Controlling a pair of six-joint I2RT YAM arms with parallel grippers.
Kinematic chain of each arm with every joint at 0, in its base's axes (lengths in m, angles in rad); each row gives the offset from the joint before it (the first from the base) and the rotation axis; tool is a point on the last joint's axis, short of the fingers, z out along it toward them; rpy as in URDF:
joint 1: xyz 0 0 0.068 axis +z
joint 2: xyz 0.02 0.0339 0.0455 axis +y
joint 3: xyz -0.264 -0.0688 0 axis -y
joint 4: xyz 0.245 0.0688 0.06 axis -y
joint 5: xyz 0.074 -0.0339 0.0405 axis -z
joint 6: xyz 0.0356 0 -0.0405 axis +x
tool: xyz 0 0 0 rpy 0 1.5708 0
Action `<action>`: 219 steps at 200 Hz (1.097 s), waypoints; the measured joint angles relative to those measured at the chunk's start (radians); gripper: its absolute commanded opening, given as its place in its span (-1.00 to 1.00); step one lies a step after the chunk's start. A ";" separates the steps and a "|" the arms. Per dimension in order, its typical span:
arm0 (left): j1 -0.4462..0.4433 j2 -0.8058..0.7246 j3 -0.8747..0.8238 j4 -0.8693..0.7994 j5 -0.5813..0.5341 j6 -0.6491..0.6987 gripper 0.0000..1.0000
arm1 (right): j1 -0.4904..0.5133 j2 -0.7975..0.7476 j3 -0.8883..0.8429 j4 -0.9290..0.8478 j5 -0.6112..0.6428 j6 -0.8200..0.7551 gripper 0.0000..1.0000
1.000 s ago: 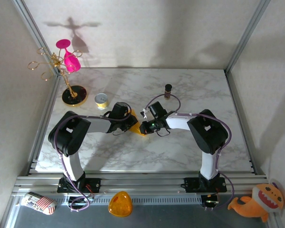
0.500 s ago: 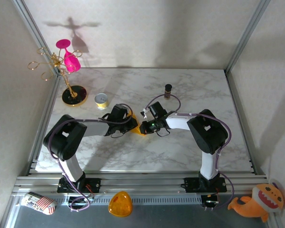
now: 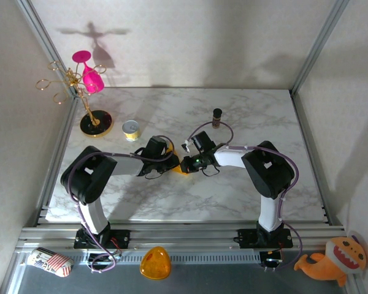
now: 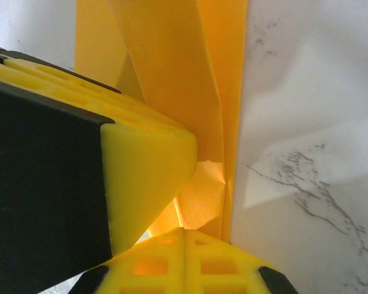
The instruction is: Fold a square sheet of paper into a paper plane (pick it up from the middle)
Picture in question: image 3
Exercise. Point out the aluminium extrusion frame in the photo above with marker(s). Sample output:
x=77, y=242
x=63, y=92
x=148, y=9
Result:
x=184, y=235

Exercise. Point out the yellow tin can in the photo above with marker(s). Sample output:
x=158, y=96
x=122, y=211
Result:
x=131, y=130

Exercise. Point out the pink plastic wine glass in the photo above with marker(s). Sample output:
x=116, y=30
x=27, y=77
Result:
x=92, y=78

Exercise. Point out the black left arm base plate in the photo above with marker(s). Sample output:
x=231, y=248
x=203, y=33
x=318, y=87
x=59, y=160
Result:
x=122, y=237

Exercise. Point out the striped fabric pouch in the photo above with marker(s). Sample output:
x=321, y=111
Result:
x=50, y=261

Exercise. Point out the orange shark plush toy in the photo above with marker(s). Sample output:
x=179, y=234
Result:
x=334, y=260

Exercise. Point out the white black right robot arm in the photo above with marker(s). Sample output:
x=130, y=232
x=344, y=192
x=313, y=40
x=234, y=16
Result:
x=230, y=157

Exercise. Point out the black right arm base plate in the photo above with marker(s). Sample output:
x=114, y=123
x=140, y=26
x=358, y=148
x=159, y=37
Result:
x=246, y=237

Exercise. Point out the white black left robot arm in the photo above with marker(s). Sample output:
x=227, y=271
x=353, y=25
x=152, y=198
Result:
x=125, y=167

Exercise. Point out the spice bottle with black lid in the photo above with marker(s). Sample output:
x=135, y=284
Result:
x=217, y=114

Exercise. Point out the orange translucent plastic case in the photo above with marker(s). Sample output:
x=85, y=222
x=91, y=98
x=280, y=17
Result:
x=155, y=263

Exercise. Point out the black controller box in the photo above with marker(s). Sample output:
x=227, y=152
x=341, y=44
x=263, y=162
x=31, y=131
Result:
x=95, y=258
x=271, y=260

